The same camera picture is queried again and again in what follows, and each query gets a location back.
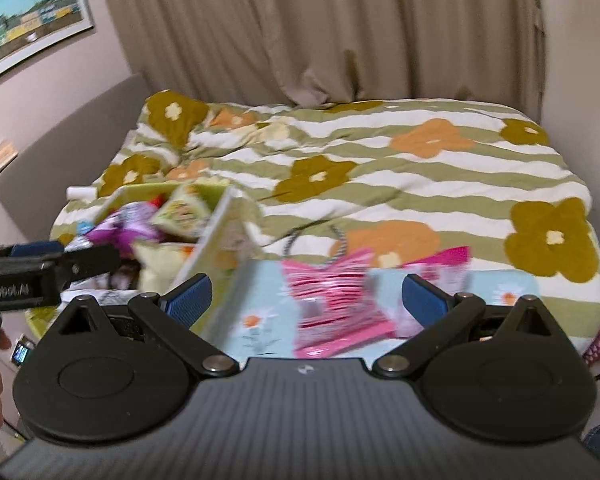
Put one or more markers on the green striped floral blanket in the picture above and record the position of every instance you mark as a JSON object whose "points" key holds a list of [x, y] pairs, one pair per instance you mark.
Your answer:
{"points": [[430, 180]]}

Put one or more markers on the green cardboard box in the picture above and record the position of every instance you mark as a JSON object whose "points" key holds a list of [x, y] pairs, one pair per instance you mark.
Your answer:
{"points": [[225, 240]]}

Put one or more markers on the pale yellow snack bag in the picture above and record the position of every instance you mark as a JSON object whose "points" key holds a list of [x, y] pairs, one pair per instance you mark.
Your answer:
{"points": [[160, 260]]}

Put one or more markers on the small beige wall label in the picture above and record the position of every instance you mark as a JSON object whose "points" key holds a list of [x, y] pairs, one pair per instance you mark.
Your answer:
{"points": [[2, 156]]}

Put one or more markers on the light blue daisy pillow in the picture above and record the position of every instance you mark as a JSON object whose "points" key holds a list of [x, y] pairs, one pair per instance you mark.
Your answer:
{"points": [[260, 305]]}

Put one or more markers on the green snack bag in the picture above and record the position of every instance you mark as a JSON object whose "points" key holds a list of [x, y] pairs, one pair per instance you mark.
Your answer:
{"points": [[180, 210]]}

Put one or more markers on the grey headboard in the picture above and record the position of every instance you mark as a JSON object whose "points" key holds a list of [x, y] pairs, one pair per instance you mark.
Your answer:
{"points": [[55, 160]]}

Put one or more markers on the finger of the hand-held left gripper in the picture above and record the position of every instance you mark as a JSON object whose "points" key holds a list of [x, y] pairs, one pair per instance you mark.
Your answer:
{"points": [[90, 262], [35, 249]]}

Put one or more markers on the framed wall picture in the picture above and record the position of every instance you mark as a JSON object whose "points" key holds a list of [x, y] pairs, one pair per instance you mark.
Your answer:
{"points": [[30, 20]]}

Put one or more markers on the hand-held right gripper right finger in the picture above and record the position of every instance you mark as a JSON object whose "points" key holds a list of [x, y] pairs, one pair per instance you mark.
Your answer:
{"points": [[425, 301]]}

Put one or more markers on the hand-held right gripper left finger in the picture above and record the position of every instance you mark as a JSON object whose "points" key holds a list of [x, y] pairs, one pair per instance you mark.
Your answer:
{"points": [[190, 296]]}

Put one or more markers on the purple snack bag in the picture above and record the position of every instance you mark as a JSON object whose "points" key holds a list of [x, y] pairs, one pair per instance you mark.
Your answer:
{"points": [[112, 230]]}

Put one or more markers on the pink striped snack bag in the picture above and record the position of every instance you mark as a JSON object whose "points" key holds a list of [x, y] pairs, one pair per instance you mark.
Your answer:
{"points": [[330, 300]]}

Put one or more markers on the small pink snack bag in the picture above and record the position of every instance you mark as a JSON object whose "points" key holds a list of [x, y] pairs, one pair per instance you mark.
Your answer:
{"points": [[445, 259]]}

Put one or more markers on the small device with screen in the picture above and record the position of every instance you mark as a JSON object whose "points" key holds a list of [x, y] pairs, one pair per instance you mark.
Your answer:
{"points": [[21, 352]]}

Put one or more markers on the beige curtain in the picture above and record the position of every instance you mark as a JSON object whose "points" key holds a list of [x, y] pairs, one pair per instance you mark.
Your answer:
{"points": [[305, 25]]}

